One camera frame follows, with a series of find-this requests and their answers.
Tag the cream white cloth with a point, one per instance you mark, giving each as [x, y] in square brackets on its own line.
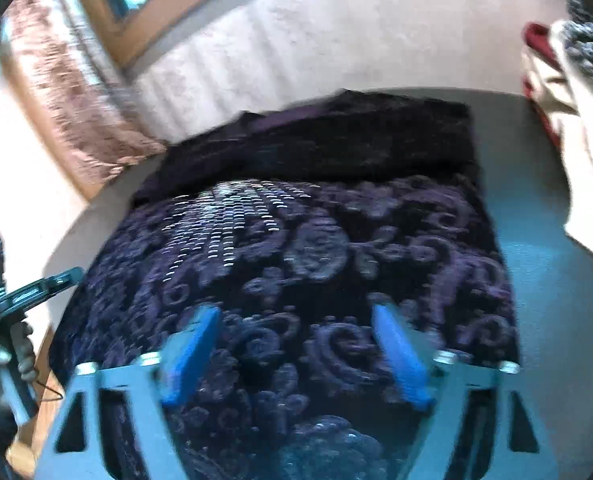
[586, 160]

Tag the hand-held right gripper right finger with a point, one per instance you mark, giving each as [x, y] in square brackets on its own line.
[401, 360]

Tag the dark purple velvet garment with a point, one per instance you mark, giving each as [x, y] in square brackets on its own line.
[301, 200]

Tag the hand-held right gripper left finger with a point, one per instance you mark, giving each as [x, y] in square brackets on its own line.
[191, 360]

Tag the white lace curtain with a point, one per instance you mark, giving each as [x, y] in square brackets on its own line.
[376, 35]

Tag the brown patterned curtain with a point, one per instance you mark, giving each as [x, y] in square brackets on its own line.
[86, 125]

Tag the red cloth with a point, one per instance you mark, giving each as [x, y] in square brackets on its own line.
[536, 40]

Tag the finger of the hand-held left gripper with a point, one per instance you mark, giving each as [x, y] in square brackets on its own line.
[46, 285]

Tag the person's left hand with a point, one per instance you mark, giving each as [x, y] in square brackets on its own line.
[24, 355]

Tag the wooden window frame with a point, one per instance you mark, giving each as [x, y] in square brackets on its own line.
[101, 25]

